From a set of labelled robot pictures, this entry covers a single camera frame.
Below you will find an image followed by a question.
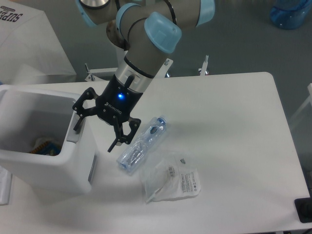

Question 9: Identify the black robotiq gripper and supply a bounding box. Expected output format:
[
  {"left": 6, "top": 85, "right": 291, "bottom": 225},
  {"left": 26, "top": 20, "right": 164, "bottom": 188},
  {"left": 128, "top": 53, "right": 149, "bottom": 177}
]
[{"left": 72, "top": 74, "right": 144, "bottom": 153}]

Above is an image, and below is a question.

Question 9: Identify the white push-lid trash can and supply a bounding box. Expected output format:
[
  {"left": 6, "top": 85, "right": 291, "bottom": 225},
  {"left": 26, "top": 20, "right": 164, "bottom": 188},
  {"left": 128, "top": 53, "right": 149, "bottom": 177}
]
[{"left": 0, "top": 85, "right": 97, "bottom": 194}]

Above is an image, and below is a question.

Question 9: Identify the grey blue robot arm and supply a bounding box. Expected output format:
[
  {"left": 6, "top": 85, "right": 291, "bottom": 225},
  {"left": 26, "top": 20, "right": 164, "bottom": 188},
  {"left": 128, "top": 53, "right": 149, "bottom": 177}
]
[{"left": 73, "top": 0, "right": 215, "bottom": 145}]

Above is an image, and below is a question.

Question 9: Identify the trash inside can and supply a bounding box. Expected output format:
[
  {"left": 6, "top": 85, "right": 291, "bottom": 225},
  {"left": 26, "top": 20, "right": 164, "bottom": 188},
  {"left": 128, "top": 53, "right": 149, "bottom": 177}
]
[{"left": 29, "top": 137, "right": 62, "bottom": 156}]

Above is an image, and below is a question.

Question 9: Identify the clear plastic water bottle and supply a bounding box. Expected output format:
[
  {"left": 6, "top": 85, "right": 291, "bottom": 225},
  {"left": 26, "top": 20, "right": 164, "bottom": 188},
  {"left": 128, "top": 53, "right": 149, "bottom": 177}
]
[{"left": 117, "top": 116, "right": 167, "bottom": 175}]

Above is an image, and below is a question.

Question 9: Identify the clear plastic packaging bag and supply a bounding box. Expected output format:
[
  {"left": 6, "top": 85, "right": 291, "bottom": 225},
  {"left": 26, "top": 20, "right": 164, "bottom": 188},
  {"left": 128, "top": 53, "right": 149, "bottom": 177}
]
[{"left": 140, "top": 152, "right": 201, "bottom": 204}]

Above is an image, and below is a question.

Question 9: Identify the white cloth with lettering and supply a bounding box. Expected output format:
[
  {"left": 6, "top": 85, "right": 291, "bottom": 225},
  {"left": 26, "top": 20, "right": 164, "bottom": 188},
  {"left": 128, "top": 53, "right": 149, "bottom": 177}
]
[{"left": 0, "top": 0, "right": 76, "bottom": 85}]

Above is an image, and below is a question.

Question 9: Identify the blue water jug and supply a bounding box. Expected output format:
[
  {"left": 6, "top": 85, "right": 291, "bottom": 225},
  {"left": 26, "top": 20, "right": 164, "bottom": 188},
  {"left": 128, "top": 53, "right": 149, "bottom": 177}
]
[{"left": 269, "top": 0, "right": 312, "bottom": 30}]

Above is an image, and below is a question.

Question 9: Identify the black device at edge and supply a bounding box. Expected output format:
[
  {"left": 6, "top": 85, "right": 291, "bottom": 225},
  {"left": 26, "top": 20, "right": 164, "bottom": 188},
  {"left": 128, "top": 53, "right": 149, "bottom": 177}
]
[{"left": 294, "top": 197, "right": 312, "bottom": 223}]

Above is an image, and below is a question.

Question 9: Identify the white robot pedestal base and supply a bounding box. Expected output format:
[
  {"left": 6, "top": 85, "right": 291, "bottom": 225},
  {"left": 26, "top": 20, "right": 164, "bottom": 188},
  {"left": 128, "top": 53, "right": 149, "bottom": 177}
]
[{"left": 84, "top": 19, "right": 210, "bottom": 82}]

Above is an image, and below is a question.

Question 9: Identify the white frame at right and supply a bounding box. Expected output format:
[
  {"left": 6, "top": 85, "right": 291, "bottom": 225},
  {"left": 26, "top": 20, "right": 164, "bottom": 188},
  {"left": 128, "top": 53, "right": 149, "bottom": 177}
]
[{"left": 289, "top": 83, "right": 312, "bottom": 131}]

